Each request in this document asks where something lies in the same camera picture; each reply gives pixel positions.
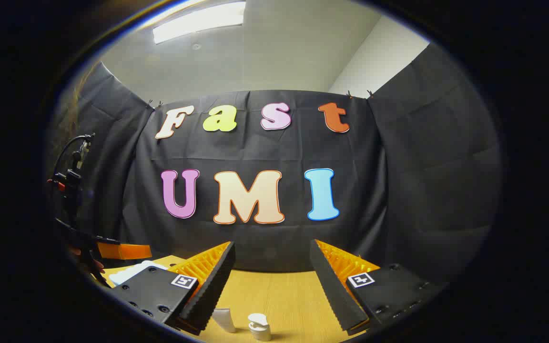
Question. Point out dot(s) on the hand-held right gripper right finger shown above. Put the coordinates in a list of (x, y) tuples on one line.
[(334, 290)]

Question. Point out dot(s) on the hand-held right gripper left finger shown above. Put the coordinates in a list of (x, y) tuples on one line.
[(212, 290)]

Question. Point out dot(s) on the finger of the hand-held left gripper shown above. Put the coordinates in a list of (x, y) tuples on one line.
[(124, 251)]

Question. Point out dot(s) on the white squeeze tube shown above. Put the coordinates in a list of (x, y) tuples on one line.
[(224, 320)]

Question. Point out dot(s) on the white pump bottle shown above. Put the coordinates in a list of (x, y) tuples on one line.
[(260, 327)]

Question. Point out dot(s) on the ceiling light panel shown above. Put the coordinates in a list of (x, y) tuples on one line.
[(198, 21)]

